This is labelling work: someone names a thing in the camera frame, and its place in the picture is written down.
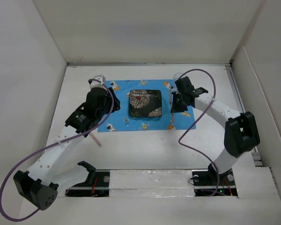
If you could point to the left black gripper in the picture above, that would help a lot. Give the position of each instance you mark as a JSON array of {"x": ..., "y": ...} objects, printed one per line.
[{"x": 108, "y": 98}]

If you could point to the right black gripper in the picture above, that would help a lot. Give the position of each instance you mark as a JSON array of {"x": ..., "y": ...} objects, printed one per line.
[{"x": 175, "y": 108}]

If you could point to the pink handled knife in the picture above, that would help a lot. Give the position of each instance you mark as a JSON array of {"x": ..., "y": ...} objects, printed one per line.
[{"x": 171, "y": 104}]

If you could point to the blue space print cloth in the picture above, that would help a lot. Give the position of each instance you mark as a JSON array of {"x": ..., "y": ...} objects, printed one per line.
[{"x": 122, "y": 121}]

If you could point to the black floral square plate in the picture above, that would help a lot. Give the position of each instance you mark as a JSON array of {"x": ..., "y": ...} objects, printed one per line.
[{"x": 145, "y": 103}]

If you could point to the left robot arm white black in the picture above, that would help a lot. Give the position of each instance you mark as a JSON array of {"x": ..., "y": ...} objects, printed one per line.
[{"x": 40, "y": 184}]

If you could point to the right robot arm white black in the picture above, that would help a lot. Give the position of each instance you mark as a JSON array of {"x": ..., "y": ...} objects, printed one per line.
[{"x": 240, "y": 129}]

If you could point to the clear plastic cup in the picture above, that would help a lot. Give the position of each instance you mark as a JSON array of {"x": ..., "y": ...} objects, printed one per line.
[{"x": 177, "y": 77}]

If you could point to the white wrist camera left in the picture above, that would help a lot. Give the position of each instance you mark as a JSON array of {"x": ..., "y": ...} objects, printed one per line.
[{"x": 100, "y": 78}]

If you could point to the pink handled fork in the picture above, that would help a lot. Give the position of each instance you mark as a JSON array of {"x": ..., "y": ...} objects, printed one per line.
[{"x": 95, "y": 139}]

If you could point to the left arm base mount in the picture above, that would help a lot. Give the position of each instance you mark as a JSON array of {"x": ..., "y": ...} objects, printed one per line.
[{"x": 96, "y": 184}]

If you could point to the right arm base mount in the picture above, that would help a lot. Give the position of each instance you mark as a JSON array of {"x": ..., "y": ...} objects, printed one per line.
[{"x": 205, "y": 184}]

